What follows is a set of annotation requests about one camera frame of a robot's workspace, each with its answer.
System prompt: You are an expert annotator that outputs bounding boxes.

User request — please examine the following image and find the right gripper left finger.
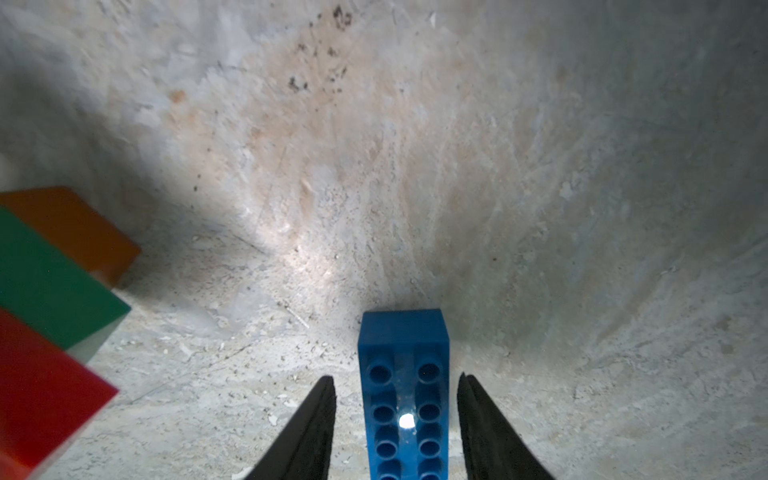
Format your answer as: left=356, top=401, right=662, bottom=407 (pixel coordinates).
left=246, top=375, right=337, bottom=480

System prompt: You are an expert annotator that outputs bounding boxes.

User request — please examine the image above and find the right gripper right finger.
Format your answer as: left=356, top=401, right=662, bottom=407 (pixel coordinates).
left=457, top=373, right=554, bottom=480

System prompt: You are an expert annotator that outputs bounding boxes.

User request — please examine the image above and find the blue long brick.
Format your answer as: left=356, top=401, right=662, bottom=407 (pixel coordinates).
left=358, top=309, right=450, bottom=479

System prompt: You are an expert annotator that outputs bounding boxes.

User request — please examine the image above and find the red lego brick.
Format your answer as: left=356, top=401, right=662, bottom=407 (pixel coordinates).
left=1, top=310, right=118, bottom=479

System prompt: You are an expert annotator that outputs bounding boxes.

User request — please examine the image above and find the green lego brick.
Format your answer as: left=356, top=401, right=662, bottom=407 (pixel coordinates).
left=1, top=208, right=131, bottom=364

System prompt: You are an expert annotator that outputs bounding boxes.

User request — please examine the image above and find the orange lego brick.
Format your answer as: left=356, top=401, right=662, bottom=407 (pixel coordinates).
left=1, top=186, right=141, bottom=288

